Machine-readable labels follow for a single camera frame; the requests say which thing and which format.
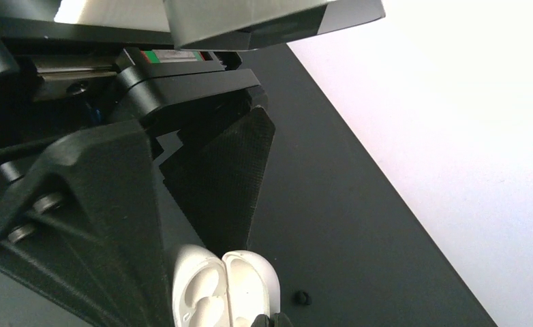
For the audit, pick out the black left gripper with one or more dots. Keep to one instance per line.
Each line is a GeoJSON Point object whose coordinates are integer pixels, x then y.
{"type": "Point", "coordinates": [57, 78]}

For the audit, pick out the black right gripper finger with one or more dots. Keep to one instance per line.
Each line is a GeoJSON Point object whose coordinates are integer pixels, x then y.
{"type": "Point", "coordinates": [276, 320]}

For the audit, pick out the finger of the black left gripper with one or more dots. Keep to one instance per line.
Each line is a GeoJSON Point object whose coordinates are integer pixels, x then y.
{"type": "Point", "coordinates": [216, 175]}
{"type": "Point", "coordinates": [82, 229]}

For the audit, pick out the white earbud charging case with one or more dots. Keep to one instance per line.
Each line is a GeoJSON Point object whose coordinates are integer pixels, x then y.
{"type": "Point", "coordinates": [232, 290]}

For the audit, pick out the small black eartip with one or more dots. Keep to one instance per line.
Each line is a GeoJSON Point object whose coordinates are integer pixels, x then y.
{"type": "Point", "coordinates": [302, 298]}

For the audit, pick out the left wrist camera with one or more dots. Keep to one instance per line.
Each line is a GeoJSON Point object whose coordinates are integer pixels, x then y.
{"type": "Point", "coordinates": [240, 25]}

